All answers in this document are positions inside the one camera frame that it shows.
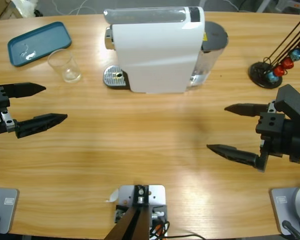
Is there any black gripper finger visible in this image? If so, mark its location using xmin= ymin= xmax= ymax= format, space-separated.
xmin=14 ymin=113 xmax=68 ymax=139
xmin=206 ymin=144 xmax=260 ymax=171
xmin=224 ymin=103 xmax=268 ymax=119
xmin=0 ymin=82 xmax=47 ymax=99

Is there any clear drinking glass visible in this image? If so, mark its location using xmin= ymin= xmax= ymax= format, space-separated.
xmin=47 ymin=48 xmax=83 ymax=84

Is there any white capsule coffee machine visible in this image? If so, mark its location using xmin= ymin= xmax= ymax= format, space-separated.
xmin=103 ymin=6 xmax=206 ymax=95

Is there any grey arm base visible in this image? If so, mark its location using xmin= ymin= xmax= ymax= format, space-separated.
xmin=0 ymin=187 xmax=20 ymax=235
xmin=269 ymin=184 xmax=300 ymax=236

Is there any blue coffee capsule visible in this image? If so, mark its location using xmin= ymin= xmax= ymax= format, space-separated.
xmin=266 ymin=71 xmax=278 ymax=83
xmin=289 ymin=48 xmax=300 ymax=62

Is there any red coffee capsule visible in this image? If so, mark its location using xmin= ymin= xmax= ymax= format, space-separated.
xmin=273 ymin=65 xmax=287 ymax=78
xmin=281 ymin=57 xmax=295 ymax=71

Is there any black capsule stand with rods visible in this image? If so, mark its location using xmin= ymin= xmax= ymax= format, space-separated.
xmin=249 ymin=16 xmax=300 ymax=90

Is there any teal plastic tray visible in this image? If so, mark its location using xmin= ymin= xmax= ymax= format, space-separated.
xmin=7 ymin=21 xmax=73 ymax=68

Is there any white plastic bag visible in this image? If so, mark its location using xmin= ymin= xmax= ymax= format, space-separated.
xmin=11 ymin=0 xmax=40 ymax=18

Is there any white tape scrap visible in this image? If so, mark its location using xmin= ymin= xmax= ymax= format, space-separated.
xmin=105 ymin=188 xmax=119 ymax=204

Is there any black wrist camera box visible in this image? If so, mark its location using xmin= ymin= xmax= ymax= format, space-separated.
xmin=274 ymin=84 xmax=300 ymax=121

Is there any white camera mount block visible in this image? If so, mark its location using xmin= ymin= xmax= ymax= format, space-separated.
xmin=114 ymin=184 xmax=168 ymax=238

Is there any black base cable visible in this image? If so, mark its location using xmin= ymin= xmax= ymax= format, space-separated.
xmin=281 ymin=219 xmax=300 ymax=240

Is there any white floor cable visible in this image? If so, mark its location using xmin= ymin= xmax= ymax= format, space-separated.
xmin=51 ymin=0 xmax=106 ymax=16

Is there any white furniture frame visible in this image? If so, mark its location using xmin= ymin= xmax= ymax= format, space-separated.
xmin=254 ymin=0 xmax=300 ymax=14

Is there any dark camera post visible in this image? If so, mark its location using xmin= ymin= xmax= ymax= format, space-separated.
xmin=106 ymin=184 xmax=150 ymax=240

